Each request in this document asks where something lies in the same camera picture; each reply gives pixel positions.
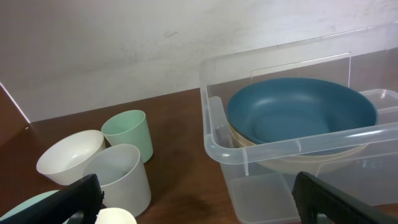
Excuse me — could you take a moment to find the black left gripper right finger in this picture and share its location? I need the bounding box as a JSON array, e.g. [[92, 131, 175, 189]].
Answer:
[[292, 172, 397, 224]]

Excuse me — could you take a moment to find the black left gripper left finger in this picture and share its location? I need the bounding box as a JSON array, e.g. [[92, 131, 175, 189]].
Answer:
[[1, 174, 104, 224]]

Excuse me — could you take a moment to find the large beige bowl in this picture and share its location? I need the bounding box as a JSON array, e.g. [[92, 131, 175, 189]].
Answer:
[[228, 124, 368, 175]]

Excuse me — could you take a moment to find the dark blue bowl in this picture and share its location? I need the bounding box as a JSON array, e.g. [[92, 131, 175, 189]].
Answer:
[[227, 78, 379, 144]]

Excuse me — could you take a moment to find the cream white cup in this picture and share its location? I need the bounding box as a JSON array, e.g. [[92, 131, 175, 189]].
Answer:
[[95, 208, 137, 224]]

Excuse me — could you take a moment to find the mint green bowl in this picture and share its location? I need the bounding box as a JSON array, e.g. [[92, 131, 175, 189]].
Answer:
[[1, 190, 70, 224]]

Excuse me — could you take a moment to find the white small bowl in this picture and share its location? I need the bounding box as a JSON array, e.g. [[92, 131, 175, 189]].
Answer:
[[36, 129, 106, 185]]

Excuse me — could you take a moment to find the grey translucent cup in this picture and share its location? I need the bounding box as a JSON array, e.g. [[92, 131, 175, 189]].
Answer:
[[83, 144, 151, 217]]

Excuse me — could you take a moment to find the mint green cup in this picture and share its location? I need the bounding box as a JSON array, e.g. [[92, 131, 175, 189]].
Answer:
[[101, 110, 153, 163]]

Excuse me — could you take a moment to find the clear plastic storage bin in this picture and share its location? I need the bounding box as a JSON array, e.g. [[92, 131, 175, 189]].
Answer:
[[200, 22, 397, 223]]

